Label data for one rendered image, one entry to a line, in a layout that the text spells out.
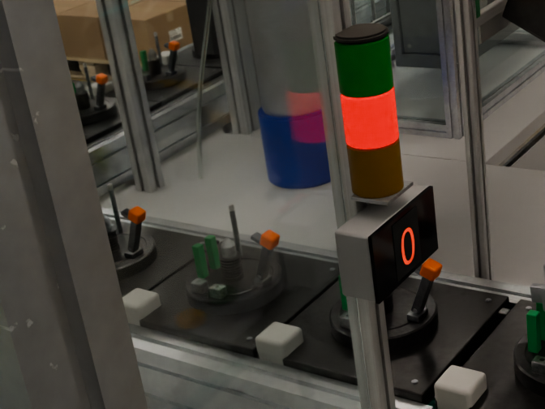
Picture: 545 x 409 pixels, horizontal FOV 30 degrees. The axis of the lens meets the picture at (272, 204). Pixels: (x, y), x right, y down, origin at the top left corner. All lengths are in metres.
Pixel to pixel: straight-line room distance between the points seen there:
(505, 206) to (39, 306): 1.68
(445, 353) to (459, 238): 0.54
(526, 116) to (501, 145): 0.17
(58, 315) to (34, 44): 0.06
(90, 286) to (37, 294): 0.01
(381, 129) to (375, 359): 0.26
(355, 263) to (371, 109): 0.14
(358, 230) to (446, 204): 0.95
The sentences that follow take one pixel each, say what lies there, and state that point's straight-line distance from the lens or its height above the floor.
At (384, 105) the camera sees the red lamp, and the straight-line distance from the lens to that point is 0.93.
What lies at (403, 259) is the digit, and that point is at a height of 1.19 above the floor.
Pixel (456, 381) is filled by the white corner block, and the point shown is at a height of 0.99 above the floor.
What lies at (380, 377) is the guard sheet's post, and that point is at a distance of 1.09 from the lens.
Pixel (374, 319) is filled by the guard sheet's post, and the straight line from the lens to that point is 1.05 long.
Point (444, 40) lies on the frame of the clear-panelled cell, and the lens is 2.12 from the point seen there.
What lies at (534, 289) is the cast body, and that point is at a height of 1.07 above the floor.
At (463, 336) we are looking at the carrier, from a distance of 1.28.
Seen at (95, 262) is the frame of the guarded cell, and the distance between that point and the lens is 0.22.
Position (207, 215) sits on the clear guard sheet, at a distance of 0.82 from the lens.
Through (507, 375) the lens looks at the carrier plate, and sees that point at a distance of 1.21.
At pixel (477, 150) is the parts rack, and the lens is 1.37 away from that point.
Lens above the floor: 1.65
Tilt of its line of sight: 24 degrees down
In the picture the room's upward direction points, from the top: 9 degrees counter-clockwise
